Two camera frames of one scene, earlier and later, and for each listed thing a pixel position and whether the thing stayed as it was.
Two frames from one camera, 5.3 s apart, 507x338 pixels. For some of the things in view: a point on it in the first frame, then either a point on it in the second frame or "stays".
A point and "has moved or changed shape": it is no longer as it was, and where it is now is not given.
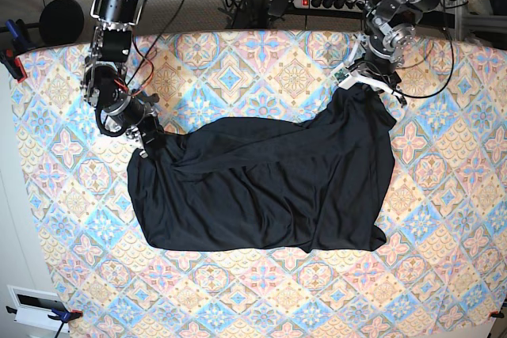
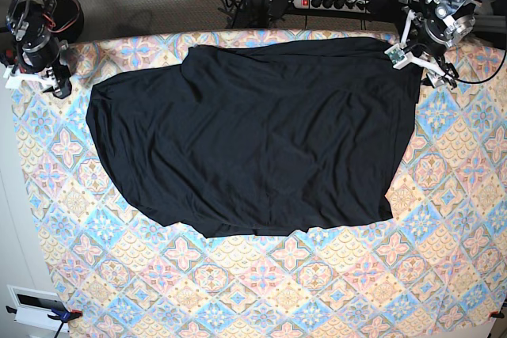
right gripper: x=375 y=72 -> x=421 y=46
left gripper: x=130 y=118 -> x=38 y=58
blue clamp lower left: x=60 y=315 stays
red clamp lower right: x=497 y=314 stays
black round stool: x=61 y=20 stays
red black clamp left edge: x=13 y=62 stays
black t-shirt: x=246 y=184 has moved or changed shape
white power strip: x=329 y=3 stays
